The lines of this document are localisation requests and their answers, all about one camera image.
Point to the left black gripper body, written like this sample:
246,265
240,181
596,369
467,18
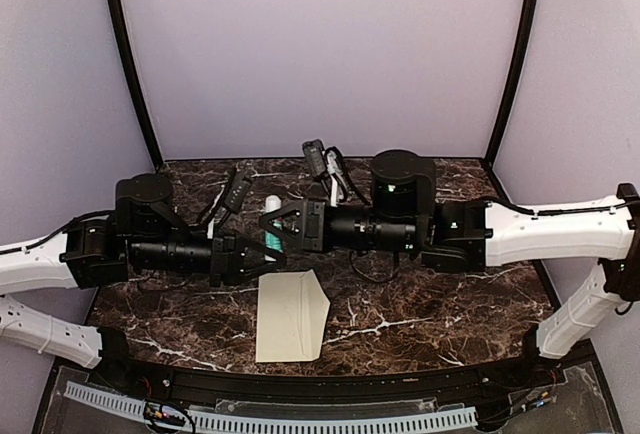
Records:
222,264

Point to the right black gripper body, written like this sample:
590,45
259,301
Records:
316,241

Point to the cream paper envelope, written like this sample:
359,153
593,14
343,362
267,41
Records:
291,317

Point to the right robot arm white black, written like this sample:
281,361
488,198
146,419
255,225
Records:
402,216

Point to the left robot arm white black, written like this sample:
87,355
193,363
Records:
141,232

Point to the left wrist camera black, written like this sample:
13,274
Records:
225,204

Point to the black front table rail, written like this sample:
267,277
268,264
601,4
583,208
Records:
162,382

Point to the white slotted cable duct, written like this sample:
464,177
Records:
207,421

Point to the small circuit board with wires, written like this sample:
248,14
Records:
159,415

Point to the left black frame post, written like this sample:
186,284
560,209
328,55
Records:
133,82

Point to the black frame post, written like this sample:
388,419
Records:
513,77
133,82

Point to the right black frame post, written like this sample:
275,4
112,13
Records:
513,77

